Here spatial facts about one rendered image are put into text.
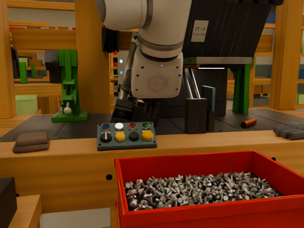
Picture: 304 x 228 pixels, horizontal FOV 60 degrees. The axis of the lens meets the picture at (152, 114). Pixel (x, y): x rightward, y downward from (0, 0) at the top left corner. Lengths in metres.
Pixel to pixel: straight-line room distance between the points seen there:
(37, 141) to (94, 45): 0.65
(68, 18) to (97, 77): 9.86
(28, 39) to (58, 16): 9.72
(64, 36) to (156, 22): 0.94
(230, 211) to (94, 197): 0.40
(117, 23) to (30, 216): 0.35
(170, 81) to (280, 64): 1.06
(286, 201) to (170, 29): 0.31
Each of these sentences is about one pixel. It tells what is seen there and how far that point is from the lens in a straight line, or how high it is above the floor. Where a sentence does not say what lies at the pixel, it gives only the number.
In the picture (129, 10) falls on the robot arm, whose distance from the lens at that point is 0.41.
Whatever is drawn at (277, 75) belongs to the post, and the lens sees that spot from 1.55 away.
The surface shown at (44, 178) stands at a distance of 0.69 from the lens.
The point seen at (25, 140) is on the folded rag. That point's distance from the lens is 0.71.
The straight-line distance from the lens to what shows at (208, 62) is 0.73.
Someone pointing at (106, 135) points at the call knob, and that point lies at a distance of 0.66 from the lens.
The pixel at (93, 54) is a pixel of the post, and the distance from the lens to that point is 1.23.
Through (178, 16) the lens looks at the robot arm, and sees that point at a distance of 0.45.
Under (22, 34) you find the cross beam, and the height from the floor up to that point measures 1.25.
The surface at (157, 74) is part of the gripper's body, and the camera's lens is 0.51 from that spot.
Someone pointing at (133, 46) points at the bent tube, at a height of 1.18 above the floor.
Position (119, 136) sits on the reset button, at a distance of 0.66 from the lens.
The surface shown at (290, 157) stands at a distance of 0.84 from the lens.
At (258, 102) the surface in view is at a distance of 6.26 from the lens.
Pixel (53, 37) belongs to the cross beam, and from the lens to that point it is 1.35.
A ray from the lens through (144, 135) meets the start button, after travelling 0.67.
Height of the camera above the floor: 1.10
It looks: 10 degrees down
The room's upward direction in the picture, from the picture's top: straight up
